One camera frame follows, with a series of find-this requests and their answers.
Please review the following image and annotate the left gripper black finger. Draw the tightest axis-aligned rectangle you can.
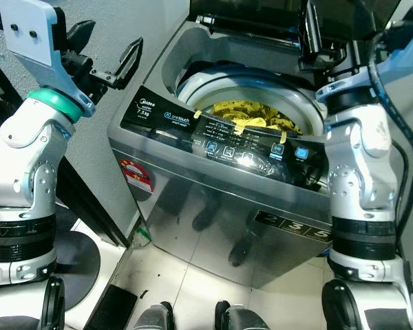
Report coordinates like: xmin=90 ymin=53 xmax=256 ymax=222
xmin=65 ymin=19 xmax=96 ymax=53
xmin=112 ymin=38 xmax=145 ymax=87

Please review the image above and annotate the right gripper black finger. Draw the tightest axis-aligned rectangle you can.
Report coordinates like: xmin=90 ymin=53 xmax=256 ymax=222
xmin=301 ymin=0 xmax=326 ymax=56

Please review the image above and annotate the grey top-load washing machine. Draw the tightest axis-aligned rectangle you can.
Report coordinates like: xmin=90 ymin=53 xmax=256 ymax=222
xmin=107 ymin=0 xmax=413 ymax=291

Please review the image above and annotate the dark translucent washer lid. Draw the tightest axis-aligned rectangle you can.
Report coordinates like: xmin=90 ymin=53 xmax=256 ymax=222
xmin=189 ymin=0 xmax=400 ymax=36

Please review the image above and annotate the yellow black patterned garment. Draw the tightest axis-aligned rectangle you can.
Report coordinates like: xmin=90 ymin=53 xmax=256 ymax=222
xmin=212 ymin=100 xmax=304 ymax=136

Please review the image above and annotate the red round washer sticker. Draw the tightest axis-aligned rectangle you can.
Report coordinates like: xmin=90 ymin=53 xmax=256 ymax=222
xmin=118 ymin=157 xmax=154 ymax=194

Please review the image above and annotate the black number label sticker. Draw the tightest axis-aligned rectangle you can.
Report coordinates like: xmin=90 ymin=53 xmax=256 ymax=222
xmin=253 ymin=210 xmax=332 ymax=243

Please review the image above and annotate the dark round floor mat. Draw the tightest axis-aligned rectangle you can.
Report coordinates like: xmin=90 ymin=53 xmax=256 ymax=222
xmin=54 ymin=230 xmax=103 ymax=292

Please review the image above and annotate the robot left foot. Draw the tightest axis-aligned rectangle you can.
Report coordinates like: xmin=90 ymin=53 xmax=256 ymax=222
xmin=133 ymin=301 xmax=177 ymax=330

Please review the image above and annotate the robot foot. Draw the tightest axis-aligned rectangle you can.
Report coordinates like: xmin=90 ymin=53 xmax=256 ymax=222
xmin=133 ymin=301 xmax=177 ymax=330
xmin=215 ymin=300 xmax=271 ymax=330

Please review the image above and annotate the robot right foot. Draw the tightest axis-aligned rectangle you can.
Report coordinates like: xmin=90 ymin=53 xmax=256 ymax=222
xmin=215 ymin=300 xmax=271 ymax=330

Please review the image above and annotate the light blue left wrist camera mount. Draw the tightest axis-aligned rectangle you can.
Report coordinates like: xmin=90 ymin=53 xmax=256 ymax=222
xmin=0 ymin=0 xmax=98 ymax=119

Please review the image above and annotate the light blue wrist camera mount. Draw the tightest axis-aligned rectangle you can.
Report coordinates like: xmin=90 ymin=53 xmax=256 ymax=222
xmin=315 ymin=5 xmax=413 ymax=104
xmin=0 ymin=0 xmax=98 ymax=119

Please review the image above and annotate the light blue right wrist camera mount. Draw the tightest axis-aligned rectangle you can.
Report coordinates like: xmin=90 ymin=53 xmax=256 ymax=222
xmin=315 ymin=5 xmax=413 ymax=104

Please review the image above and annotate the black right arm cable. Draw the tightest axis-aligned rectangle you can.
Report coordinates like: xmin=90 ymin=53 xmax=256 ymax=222
xmin=367 ymin=29 xmax=413 ymax=252

